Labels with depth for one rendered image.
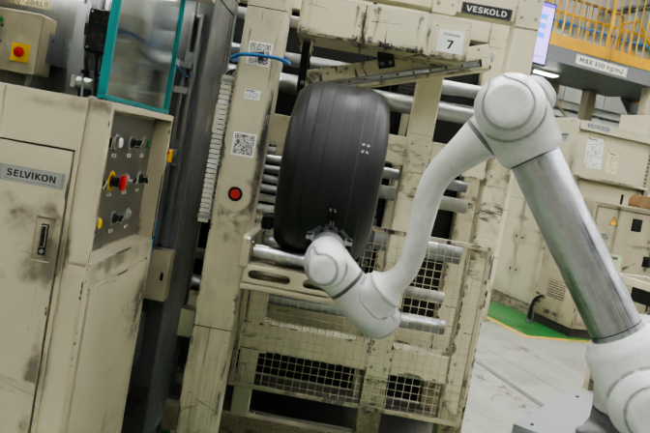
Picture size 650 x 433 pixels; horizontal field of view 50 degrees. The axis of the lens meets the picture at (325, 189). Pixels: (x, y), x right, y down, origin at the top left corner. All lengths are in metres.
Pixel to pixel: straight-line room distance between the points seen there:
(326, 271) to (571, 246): 0.55
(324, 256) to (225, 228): 0.70
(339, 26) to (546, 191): 1.31
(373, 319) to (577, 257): 0.53
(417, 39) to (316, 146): 0.68
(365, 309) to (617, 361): 0.58
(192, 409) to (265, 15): 1.28
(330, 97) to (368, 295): 0.71
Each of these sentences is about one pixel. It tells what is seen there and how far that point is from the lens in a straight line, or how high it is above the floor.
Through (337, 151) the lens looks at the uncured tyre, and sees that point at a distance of 2.02.
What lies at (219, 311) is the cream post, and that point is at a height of 0.68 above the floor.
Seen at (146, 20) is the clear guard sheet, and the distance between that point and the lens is 1.85.
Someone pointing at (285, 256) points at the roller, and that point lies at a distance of 2.17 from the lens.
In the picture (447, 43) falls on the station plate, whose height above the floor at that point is 1.69.
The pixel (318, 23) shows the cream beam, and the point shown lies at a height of 1.68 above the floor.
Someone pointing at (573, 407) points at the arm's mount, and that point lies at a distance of 1.87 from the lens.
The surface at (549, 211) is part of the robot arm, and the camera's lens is 1.40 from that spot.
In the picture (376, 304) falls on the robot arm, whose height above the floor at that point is 0.91.
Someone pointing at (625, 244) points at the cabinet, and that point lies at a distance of 6.91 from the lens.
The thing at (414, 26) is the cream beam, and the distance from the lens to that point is 2.53.
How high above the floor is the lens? 1.24
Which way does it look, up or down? 3 degrees down
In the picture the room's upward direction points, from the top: 10 degrees clockwise
